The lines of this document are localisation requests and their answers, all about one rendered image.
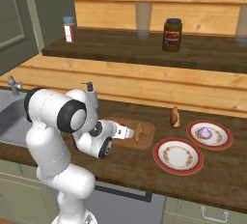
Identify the dark wooden cabinet shelf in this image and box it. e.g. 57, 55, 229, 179
41, 27, 247, 74

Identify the red rimmed white plate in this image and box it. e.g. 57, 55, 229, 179
185, 119, 234, 152
152, 137, 206, 177

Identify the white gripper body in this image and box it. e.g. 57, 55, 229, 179
123, 126, 136, 140

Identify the grey dishwasher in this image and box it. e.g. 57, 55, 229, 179
84, 180, 167, 224

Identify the wooden cutting board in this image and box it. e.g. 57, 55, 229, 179
101, 117, 156, 152

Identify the purple frosted cupcake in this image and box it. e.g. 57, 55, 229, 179
197, 126, 212, 140

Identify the white drawer handle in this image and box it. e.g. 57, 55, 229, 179
199, 206, 230, 224

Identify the pale green lower cabinet door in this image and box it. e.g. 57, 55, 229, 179
0, 159, 62, 224

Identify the pale green drawer front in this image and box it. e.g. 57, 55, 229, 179
161, 196, 247, 224

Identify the grey shelf support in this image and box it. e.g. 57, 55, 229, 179
234, 4, 247, 40
134, 2, 153, 38

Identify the brown croissant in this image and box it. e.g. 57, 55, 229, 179
133, 123, 145, 143

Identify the blue capped spice bottle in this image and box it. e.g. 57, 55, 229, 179
62, 15, 77, 43

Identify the steel sink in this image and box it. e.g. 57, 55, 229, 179
0, 89, 37, 149

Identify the grey soap dispenser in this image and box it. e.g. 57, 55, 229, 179
80, 81, 99, 108

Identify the brown hot dog bun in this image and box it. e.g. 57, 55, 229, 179
170, 105, 181, 128

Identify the grey tap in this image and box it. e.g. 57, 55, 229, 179
7, 75, 23, 98

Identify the grey green cabinet door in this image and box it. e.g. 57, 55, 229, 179
0, 0, 77, 76

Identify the dark jam jar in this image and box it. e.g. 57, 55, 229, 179
162, 17, 183, 53

